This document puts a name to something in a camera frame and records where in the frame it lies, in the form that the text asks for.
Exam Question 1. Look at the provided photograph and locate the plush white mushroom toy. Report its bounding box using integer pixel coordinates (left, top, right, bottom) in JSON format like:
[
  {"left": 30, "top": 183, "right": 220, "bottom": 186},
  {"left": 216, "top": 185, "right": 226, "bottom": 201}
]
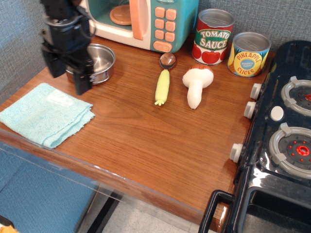
[{"left": 182, "top": 64, "right": 214, "bottom": 109}]

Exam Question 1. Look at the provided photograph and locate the orange microwave turntable plate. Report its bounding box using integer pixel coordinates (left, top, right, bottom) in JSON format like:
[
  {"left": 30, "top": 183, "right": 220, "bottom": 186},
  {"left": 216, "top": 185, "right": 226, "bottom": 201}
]
[{"left": 110, "top": 4, "right": 131, "bottom": 26}]

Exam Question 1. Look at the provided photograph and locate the black toy stove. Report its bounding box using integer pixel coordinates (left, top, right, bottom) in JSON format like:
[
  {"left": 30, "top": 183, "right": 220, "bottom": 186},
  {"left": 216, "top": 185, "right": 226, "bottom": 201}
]
[{"left": 199, "top": 40, "right": 311, "bottom": 233}]

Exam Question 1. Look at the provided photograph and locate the orange object at corner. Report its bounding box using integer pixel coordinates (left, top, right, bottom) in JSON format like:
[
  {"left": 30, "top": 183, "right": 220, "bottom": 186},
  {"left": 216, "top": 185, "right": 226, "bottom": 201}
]
[{"left": 0, "top": 216, "right": 19, "bottom": 233}]

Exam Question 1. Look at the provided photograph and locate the teal toy microwave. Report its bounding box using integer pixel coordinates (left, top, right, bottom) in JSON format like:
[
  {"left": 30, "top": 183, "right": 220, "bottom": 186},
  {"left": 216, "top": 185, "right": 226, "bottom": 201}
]
[{"left": 80, "top": 0, "right": 199, "bottom": 53}]

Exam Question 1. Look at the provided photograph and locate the pineapple slices can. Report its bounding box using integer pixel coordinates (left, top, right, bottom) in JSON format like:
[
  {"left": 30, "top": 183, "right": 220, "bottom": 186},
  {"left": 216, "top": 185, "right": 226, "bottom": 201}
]
[{"left": 227, "top": 32, "right": 271, "bottom": 77}]

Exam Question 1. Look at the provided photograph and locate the spoon with yellow handle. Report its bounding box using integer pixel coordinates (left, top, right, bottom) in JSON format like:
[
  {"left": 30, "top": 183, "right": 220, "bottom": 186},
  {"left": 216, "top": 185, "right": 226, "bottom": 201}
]
[{"left": 154, "top": 53, "right": 176, "bottom": 106}]

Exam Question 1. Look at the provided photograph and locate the tomato sauce can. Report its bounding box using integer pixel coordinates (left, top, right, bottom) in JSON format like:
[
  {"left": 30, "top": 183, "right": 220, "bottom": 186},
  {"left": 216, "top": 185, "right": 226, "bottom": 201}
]
[{"left": 192, "top": 8, "right": 235, "bottom": 65}]

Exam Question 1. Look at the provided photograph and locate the clear acrylic barrier panel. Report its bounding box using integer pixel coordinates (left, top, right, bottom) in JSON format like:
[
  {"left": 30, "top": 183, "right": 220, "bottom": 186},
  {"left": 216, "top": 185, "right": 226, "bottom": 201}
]
[{"left": 0, "top": 131, "right": 199, "bottom": 233}]

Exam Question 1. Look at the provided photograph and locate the stainless steel pot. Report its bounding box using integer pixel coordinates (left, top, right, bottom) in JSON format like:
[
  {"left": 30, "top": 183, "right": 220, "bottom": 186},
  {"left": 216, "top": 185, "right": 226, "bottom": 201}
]
[{"left": 65, "top": 43, "right": 116, "bottom": 86}]

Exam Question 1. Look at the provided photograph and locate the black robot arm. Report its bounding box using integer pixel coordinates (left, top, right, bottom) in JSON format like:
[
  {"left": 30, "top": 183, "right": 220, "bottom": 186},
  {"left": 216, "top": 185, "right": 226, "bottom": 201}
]
[{"left": 40, "top": 0, "right": 94, "bottom": 95}]

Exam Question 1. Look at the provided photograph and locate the light blue cloth napkin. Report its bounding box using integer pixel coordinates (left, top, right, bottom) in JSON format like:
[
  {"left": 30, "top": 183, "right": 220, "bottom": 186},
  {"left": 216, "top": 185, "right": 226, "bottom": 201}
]
[{"left": 0, "top": 83, "right": 95, "bottom": 149}]

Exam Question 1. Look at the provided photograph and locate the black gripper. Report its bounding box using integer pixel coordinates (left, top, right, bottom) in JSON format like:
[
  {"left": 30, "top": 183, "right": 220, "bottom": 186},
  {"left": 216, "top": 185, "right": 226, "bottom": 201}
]
[{"left": 41, "top": 14, "right": 94, "bottom": 96}]

